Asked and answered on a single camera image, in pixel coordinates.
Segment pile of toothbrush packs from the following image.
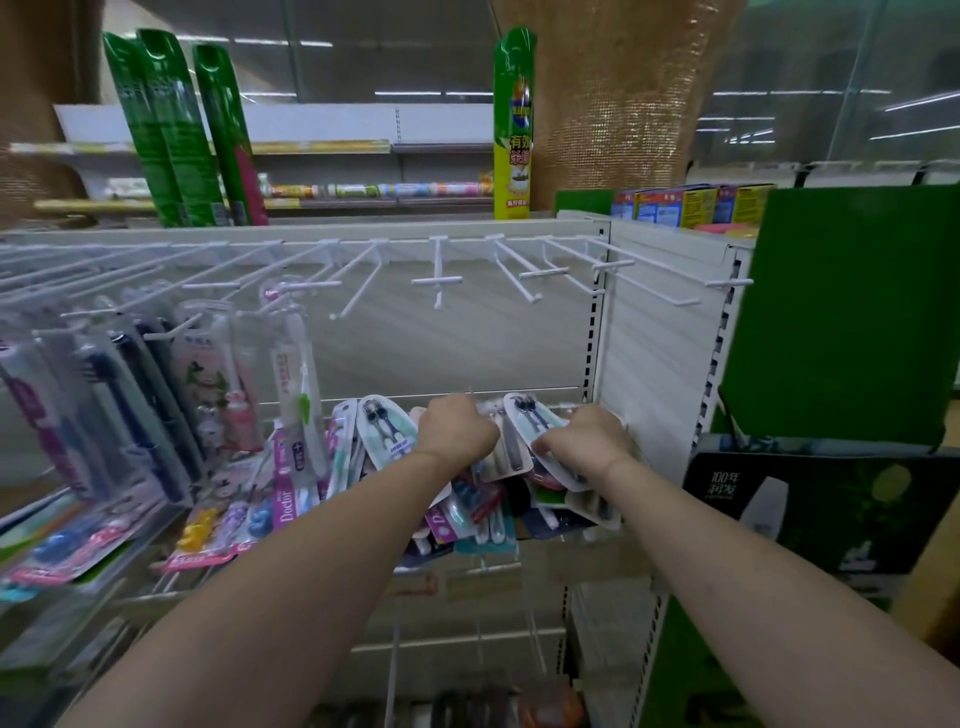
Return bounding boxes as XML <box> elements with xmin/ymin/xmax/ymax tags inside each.
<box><xmin>0</xmin><ymin>393</ymin><xmax>628</xmax><ymax>601</ymax></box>

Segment clear green toothbrush pack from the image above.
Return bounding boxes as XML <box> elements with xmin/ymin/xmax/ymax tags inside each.
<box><xmin>288</xmin><ymin>311</ymin><xmax>333</xmax><ymax>489</ymax></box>

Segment person's right hand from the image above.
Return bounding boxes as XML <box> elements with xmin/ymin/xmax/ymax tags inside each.
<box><xmin>530</xmin><ymin>403</ymin><xmax>637</xmax><ymax>481</ymax></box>

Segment row of colourful boxes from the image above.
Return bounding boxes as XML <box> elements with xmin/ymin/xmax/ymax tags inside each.
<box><xmin>611</xmin><ymin>183</ymin><xmax>778</xmax><ymax>230</ymax></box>

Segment green yellow spray can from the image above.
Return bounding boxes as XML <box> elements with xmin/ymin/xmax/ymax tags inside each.
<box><xmin>492</xmin><ymin>26</ymin><xmax>538</xmax><ymax>221</ymax></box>

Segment tall green spray can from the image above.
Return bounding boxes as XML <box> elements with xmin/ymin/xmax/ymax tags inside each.
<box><xmin>137</xmin><ymin>28</ymin><xmax>229</xmax><ymax>229</ymax></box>
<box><xmin>102</xmin><ymin>31</ymin><xmax>185</xmax><ymax>229</ymax></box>

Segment black product box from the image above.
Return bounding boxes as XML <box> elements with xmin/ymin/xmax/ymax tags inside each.
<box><xmin>682</xmin><ymin>433</ymin><xmax>960</xmax><ymax>583</ymax></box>

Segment kids toothbrush pack yellow toy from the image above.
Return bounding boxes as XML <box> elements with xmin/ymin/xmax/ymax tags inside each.
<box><xmin>161</xmin><ymin>498</ymin><xmax>260</xmax><ymax>575</ymax></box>

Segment clear pink-topped toothbrush pack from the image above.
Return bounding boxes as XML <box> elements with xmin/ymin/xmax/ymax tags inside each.
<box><xmin>258</xmin><ymin>281</ymin><xmax>301</xmax><ymax>451</ymax></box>

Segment person's left hand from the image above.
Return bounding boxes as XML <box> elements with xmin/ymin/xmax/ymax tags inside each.
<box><xmin>414</xmin><ymin>393</ymin><xmax>502</xmax><ymax>470</ymax></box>

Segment pink kids toothbrush pack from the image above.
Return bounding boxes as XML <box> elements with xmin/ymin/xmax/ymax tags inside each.
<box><xmin>172</xmin><ymin>299</ymin><xmax>264</xmax><ymax>451</ymax></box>

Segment person's right forearm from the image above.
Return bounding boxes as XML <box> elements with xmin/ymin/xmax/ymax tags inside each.
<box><xmin>599</xmin><ymin>457</ymin><xmax>960</xmax><ymax>728</ymax></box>

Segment row of colourful wrap rolls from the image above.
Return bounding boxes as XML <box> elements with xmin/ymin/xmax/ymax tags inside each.
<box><xmin>104</xmin><ymin>176</ymin><xmax>495</xmax><ymax>202</ymax></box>

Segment person's left forearm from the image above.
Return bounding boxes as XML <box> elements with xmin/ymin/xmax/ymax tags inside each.
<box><xmin>56</xmin><ymin>449</ymin><xmax>459</xmax><ymax>728</ymax></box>

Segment white shelf unit yellow strips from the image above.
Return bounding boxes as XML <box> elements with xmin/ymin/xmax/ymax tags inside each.
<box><xmin>11</xmin><ymin>102</ymin><xmax>496</xmax><ymax>219</ymax></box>

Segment woven brown column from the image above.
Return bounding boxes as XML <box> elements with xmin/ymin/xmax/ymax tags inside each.
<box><xmin>491</xmin><ymin>0</ymin><xmax>751</xmax><ymax>214</ymax></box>
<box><xmin>0</xmin><ymin>0</ymin><xmax>103</xmax><ymax>226</ymax></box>

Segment green spray can red side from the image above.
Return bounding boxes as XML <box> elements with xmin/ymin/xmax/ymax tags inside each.
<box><xmin>192</xmin><ymin>43</ymin><xmax>270</xmax><ymax>228</ymax></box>

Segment orange round object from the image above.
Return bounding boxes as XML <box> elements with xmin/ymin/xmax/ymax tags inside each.
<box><xmin>524</xmin><ymin>678</ymin><xmax>586</xmax><ymax>728</ymax></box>

